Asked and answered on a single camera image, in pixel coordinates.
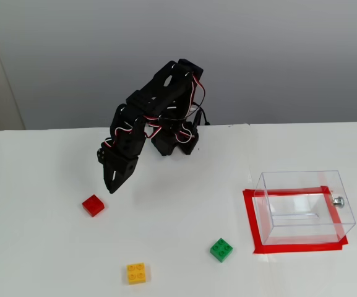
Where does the transparent plastic box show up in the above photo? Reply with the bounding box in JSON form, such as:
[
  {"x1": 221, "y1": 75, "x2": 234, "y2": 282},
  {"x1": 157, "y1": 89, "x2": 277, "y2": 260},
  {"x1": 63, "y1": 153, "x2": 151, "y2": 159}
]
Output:
[{"x1": 254, "y1": 170, "x2": 357, "y2": 246}]

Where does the yellow lego brick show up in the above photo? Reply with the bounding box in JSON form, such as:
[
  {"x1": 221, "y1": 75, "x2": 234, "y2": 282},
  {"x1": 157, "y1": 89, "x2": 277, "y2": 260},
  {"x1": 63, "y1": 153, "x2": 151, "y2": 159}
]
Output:
[{"x1": 126, "y1": 262, "x2": 150, "y2": 286}]

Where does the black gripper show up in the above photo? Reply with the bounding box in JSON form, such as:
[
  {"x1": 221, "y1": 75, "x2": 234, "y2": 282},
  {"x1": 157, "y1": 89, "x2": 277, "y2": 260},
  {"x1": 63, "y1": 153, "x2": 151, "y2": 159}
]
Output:
[{"x1": 97, "y1": 117, "x2": 145, "y2": 195}]

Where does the silver metal box lock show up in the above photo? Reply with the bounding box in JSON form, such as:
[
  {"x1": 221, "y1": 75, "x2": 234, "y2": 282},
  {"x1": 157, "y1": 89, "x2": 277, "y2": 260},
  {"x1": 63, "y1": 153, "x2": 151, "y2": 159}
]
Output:
[{"x1": 329, "y1": 193, "x2": 345, "y2": 209}]

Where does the red tape frame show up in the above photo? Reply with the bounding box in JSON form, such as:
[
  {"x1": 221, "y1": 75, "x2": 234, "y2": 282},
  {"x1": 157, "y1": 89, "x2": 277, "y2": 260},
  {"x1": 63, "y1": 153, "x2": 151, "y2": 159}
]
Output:
[{"x1": 242, "y1": 185, "x2": 349, "y2": 255}]

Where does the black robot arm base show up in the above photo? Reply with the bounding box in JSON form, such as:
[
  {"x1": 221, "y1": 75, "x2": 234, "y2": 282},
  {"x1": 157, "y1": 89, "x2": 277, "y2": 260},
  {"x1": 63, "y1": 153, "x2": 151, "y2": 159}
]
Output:
[{"x1": 150, "y1": 122, "x2": 201, "y2": 157}]

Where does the green lego brick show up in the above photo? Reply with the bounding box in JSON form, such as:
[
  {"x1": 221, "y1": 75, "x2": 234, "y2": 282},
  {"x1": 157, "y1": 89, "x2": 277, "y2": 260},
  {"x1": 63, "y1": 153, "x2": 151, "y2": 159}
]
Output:
[{"x1": 209, "y1": 237, "x2": 234, "y2": 264}]

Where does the red lego brick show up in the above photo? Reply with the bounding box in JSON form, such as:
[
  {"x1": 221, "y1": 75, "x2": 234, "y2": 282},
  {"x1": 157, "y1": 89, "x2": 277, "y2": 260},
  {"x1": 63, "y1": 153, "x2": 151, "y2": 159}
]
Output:
[{"x1": 82, "y1": 194, "x2": 106, "y2": 218}]

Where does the red white black gripper wire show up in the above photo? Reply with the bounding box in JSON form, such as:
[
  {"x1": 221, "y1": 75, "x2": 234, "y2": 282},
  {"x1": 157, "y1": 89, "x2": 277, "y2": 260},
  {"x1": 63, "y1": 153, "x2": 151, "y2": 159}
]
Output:
[{"x1": 103, "y1": 116, "x2": 196, "y2": 149}]

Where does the red white black arm wire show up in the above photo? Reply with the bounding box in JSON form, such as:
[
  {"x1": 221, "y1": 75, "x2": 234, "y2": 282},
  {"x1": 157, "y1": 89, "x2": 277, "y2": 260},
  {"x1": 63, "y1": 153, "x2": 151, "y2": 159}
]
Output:
[{"x1": 178, "y1": 72, "x2": 207, "y2": 117}]

